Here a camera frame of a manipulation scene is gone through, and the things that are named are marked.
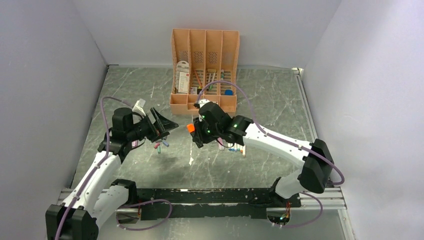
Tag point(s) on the blue round container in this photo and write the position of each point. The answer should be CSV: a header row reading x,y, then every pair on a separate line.
x,y
228,92

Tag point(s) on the pink highlighter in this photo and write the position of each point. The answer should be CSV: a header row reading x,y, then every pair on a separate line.
x,y
221,147

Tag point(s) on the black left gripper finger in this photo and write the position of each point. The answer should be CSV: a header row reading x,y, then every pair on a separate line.
x,y
159,120
165,127

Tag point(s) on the white packaged item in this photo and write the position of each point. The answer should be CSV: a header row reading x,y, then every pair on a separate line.
x,y
182,75

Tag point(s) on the orange plastic desk organizer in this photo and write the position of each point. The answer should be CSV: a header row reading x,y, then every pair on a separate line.
x,y
213,59

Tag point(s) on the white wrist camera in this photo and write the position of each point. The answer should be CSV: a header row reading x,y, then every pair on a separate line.
x,y
201,103
138,107

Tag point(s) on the orange black highlighter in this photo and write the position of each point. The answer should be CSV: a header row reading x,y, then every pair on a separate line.
x,y
190,127

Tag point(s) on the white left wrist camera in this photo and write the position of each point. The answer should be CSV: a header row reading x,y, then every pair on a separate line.
x,y
138,107

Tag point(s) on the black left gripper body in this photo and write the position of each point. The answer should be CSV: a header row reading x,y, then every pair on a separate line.
x,y
144,128

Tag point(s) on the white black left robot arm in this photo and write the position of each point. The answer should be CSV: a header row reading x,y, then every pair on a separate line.
x,y
81,215

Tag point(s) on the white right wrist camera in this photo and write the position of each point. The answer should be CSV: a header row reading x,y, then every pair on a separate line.
x,y
201,103

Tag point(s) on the purple highlighter cap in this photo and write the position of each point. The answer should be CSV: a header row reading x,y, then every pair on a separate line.
x,y
134,144

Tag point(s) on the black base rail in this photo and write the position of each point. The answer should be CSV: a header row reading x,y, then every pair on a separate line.
x,y
157,203

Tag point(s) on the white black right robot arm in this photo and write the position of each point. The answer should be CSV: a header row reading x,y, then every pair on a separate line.
x,y
312,160

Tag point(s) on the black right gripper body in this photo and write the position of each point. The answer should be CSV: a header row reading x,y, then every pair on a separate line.
x,y
206,133

